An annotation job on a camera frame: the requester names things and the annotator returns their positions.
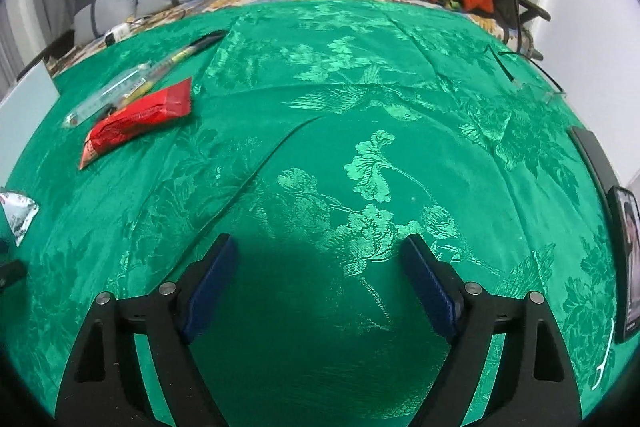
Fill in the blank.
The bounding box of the white silver triangular snack bag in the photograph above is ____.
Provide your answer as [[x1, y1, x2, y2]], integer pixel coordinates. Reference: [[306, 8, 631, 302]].
[[1, 187, 40, 247]]

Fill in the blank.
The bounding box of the black cable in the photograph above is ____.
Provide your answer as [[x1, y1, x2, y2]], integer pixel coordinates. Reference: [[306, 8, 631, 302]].
[[482, 43, 569, 101]]

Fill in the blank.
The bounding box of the red snack stick packet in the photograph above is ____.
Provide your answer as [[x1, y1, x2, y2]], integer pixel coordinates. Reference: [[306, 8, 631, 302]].
[[79, 78, 192, 170]]

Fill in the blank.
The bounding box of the black clear snack stick packet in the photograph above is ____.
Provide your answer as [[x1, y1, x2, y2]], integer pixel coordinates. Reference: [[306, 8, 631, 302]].
[[98, 29, 228, 120]]

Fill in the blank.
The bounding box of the grey cushion left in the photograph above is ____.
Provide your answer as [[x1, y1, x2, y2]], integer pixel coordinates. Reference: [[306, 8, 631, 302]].
[[73, 0, 137, 46]]

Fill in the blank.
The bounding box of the clear long snack packet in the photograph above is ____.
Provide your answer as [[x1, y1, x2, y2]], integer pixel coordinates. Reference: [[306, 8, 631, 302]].
[[62, 63, 151, 129]]

